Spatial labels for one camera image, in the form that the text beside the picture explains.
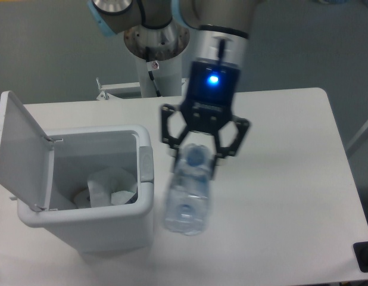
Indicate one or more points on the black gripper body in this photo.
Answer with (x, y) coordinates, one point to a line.
(207, 104)

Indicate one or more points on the trash pile inside can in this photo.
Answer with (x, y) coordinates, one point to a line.
(102, 197)

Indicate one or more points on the white trash can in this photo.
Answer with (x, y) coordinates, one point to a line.
(80, 152)

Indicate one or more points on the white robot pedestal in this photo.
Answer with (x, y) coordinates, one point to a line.
(160, 78)

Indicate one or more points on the white trash can lid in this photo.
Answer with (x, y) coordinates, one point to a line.
(26, 154)

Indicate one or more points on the black clamp at table edge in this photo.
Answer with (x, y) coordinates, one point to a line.
(361, 253)

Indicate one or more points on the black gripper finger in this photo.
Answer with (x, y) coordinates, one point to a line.
(241, 126)
(167, 111)

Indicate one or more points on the clear plastic water bottle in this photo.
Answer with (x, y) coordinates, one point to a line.
(188, 195)

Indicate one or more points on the white pedestal base frame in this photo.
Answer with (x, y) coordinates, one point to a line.
(118, 91)

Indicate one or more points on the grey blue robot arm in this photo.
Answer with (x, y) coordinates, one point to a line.
(189, 48)

